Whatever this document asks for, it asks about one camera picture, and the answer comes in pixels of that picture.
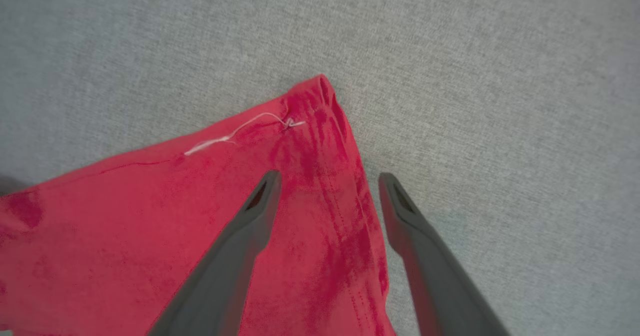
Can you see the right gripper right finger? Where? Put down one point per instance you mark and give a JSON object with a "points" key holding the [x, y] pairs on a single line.
{"points": [[440, 286]]}

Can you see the red and white jersey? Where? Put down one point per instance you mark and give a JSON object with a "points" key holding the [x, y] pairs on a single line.
{"points": [[125, 226]]}

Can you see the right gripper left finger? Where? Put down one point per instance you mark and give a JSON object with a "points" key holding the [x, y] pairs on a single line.
{"points": [[225, 276]]}

